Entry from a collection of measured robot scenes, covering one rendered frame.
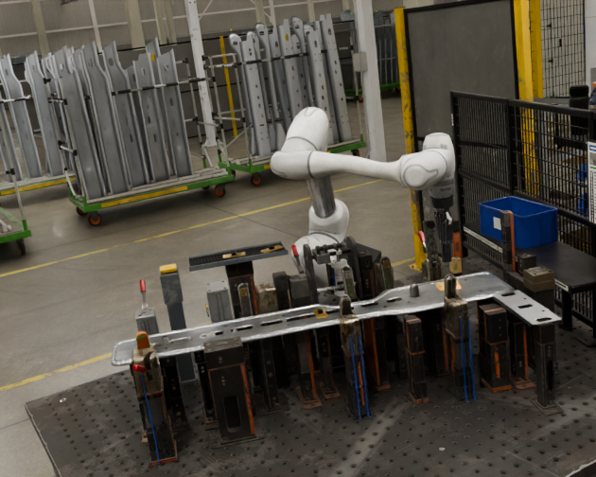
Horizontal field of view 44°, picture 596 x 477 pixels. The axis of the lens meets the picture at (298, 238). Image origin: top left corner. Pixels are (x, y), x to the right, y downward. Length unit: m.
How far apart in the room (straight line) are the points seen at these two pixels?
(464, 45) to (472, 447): 3.32
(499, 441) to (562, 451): 0.18
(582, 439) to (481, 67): 3.14
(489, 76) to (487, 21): 0.34
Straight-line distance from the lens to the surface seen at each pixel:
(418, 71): 5.57
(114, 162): 9.27
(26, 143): 11.81
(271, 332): 2.47
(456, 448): 2.33
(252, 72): 10.32
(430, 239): 2.76
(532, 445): 2.34
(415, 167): 2.33
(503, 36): 4.89
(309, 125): 2.81
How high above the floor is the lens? 1.94
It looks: 16 degrees down
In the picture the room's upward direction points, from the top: 7 degrees counter-clockwise
